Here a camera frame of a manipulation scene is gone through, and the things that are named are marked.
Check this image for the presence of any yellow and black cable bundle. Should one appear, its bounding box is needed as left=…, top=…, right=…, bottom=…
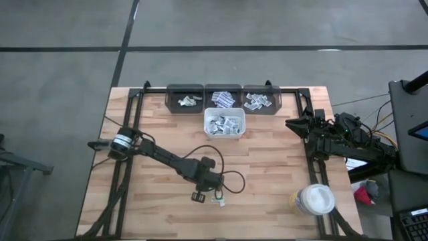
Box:
left=362, top=99, right=399, bottom=150

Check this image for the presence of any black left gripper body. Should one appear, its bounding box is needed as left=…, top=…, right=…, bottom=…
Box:
left=185, top=156, right=225, bottom=194

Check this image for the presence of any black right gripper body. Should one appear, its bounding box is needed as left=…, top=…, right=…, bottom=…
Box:
left=300, top=107, right=330, bottom=140

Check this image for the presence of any white paper sheet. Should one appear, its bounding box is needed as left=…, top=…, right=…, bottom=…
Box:
left=346, top=157, right=368, bottom=171

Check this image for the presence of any white plastic bin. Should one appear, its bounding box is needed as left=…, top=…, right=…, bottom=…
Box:
left=203, top=106, right=247, bottom=140

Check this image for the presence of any grey fabric item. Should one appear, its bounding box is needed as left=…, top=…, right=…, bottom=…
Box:
left=366, top=179, right=381, bottom=198

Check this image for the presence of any disinfecting wipes canister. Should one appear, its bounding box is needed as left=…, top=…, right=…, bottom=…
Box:
left=289, top=183, right=336, bottom=216

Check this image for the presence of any monitor with blue screen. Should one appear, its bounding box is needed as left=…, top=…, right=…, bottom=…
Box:
left=407, top=120, right=428, bottom=141

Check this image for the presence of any black keyboard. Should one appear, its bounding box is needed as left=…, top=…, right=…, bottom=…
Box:
left=397, top=207, right=428, bottom=241

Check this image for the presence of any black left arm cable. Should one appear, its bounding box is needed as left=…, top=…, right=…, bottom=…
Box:
left=102, top=115, right=247, bottom=195

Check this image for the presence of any grey metal stand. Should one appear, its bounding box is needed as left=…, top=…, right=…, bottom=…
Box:
left=0, top=133, right=54, bottom=241

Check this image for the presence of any black side desk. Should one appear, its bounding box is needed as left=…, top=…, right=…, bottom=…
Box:
left=347, top=79, right=428, bottom=215

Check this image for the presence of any black pole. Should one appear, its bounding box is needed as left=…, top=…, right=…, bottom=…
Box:
left=403, top=70, right=428, bottom=95

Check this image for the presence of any black floor cable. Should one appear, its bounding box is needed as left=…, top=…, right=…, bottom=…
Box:
left=330, top=92, right=391, bottom=108

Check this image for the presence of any red fabric item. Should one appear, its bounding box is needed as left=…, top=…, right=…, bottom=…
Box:
left=353, top=187, right=376, bottom=206

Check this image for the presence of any grey plastic bin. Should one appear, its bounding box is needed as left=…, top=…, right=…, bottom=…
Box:
left=203, top=83, right=243, bottom=108
left=165, top=84, right=205, bottom=114
left=242, top=84, right=283, bottom=116

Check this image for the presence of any black aluminium table frame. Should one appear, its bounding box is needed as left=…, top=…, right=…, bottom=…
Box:
left=76, top=80, right=365, bottom=240

